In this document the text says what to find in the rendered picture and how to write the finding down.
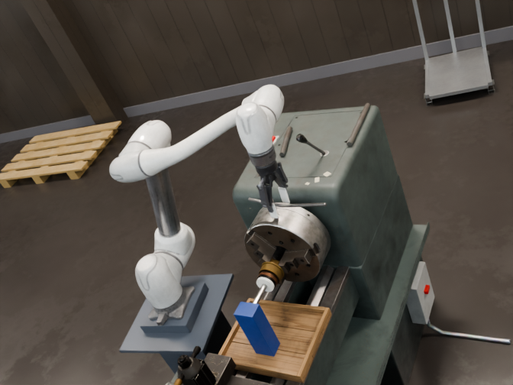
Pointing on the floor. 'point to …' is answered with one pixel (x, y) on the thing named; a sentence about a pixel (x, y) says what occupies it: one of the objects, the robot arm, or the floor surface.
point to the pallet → (53, 165)
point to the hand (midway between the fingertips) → (279, 204)
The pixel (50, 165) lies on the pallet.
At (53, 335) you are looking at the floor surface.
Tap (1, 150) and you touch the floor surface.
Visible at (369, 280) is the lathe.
